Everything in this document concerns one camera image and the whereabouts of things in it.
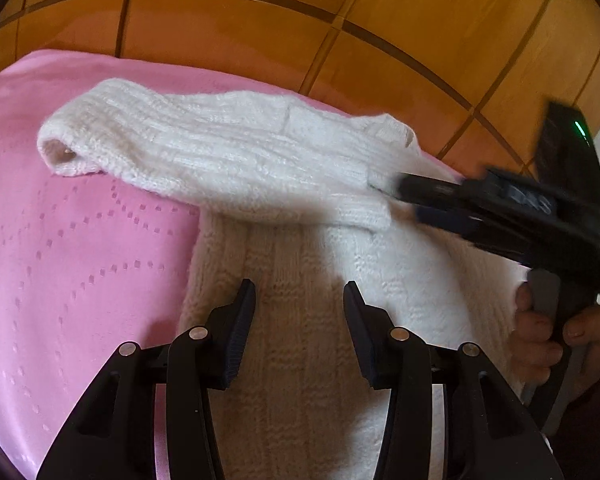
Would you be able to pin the person's right forearm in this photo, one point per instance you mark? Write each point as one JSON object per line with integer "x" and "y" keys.
{"x": 595, "y": 410}

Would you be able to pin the pink blanket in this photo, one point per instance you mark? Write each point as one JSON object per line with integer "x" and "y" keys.
{"x": 80, "y": 260}

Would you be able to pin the white knitted sweater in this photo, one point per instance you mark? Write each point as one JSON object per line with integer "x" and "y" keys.
{"x": 290, "y": 170}

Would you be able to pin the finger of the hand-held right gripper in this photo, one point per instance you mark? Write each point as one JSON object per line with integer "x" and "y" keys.
{"x": 420, "y": 189}
{"x": 450, "y": 220}

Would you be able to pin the wooden headboard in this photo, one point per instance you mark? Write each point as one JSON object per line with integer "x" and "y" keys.
{"x": 380, "y": 20}

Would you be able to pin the person's right hand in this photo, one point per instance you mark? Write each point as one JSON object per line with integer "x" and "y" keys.
{"x": 522, "y": 340}

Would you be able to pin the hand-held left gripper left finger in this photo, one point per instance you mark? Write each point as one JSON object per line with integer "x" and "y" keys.
{"x": 235, "y": 340}

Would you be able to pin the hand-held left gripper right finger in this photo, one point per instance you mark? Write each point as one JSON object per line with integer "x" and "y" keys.
{"x": 365, "y": 340}

